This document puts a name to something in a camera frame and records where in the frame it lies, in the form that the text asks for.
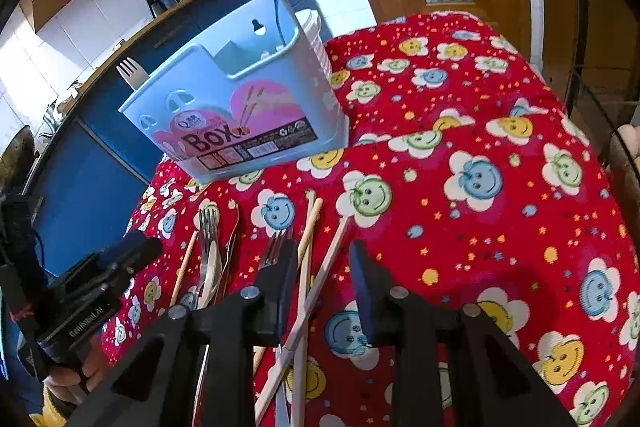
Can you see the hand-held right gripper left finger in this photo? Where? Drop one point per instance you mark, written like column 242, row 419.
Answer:
column 284, row 292

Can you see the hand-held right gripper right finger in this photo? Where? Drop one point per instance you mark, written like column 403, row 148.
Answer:
column 361, row 297

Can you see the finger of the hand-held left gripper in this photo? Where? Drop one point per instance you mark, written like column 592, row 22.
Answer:
column 135, row 252

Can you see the metal fork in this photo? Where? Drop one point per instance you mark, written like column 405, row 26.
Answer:
column 272, row 252
column 208, row 224

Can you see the wooden chopstick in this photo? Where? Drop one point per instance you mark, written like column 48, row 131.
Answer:
column 184, row 267
column 330, row 257
column 306, row 227
column 311, row 247

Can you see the beige spoon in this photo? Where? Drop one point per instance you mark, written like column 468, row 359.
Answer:
column 212, row 267

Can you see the metal spoon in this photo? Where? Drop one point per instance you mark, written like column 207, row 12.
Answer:
column 234, row 232

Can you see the light blue utensil holder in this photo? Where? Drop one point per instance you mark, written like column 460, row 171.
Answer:
column 210, row 107

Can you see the person's left hand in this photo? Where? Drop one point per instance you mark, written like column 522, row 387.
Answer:
column 62, row 382

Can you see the red smiley flower blanket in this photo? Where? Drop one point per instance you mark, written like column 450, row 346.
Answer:
column 450, row 257

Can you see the metal cookware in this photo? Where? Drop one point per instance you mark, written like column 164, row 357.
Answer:
column 60, row 107

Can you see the cream fork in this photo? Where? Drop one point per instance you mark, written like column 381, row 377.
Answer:
column 131, row 74

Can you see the white plastic basket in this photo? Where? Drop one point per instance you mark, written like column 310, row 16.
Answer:
column 312, row 42

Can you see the wooden side cabinet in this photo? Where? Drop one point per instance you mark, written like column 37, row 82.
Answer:
column 600, row 32

